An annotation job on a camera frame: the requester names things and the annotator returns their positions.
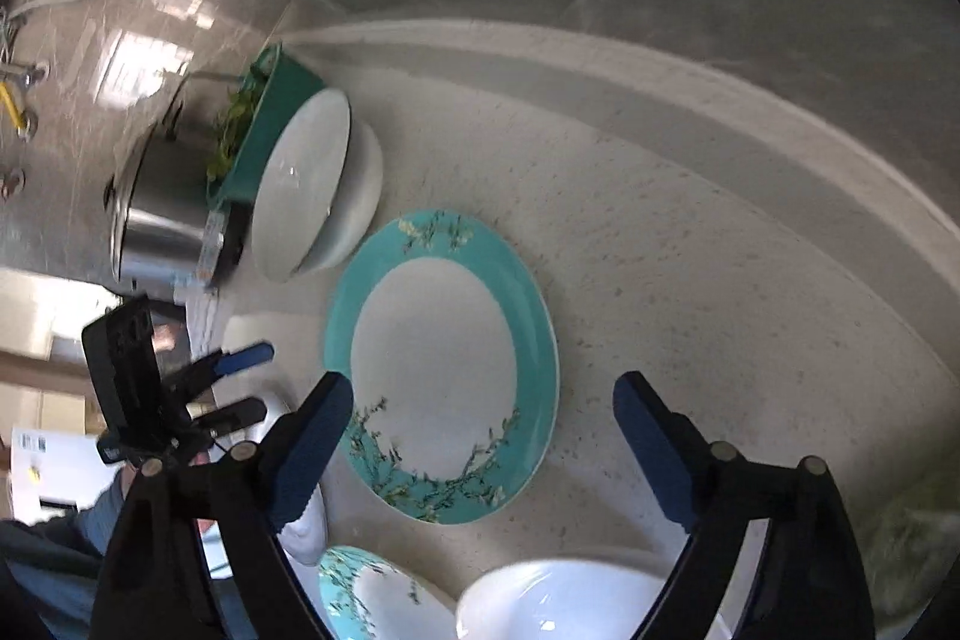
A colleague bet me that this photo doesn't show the person's blue clothing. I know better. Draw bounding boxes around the person's blue clothing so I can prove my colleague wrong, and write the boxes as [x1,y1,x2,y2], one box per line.
[0,518,110,640]

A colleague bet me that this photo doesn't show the small teal rimmed floral plate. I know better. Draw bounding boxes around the small teal rimmed floral plate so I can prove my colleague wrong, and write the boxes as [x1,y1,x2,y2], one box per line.
[319,544,458,640]

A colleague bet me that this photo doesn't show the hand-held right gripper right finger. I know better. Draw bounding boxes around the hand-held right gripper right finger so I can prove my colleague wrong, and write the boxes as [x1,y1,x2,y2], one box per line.
[613,371,877,640]

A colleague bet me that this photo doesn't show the stainless steel pot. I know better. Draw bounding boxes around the stainless steel pot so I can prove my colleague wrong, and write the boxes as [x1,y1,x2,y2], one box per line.
[111,74,248,285]

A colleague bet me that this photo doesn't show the large teal rimmed floral plate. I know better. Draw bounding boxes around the large teal rimmed floral plate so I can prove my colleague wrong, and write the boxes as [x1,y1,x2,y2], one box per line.
[324,207,560,525]

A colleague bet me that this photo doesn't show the person's left forearm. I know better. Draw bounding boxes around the person's left forearm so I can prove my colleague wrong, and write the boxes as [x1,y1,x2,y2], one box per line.
[71,479,132,558]

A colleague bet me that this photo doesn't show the yellow hose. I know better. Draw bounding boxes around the yellow hose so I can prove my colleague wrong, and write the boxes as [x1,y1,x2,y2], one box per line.
[0,81,38,142]

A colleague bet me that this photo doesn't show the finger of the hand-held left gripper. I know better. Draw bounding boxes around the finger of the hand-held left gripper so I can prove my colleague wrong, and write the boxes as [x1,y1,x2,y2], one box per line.
[186,397,268,437]
[166,342,275,402]

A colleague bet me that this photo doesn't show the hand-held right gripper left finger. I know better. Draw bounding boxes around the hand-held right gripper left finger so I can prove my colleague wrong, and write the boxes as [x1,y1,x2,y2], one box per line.
[90,371,355,640]

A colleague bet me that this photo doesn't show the leafy green vegetables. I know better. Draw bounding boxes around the leafy green vegetables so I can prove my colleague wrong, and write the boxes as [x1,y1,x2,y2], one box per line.
[206,83,269,182]

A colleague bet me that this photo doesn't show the white cardboard box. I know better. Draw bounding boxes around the white cardboard box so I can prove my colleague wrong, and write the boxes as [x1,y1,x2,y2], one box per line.
[10,426,83,522]

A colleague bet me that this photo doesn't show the teal plastic basket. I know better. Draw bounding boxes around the teal plastic basket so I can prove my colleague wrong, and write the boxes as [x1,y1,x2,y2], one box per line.
[206,42,327,210]

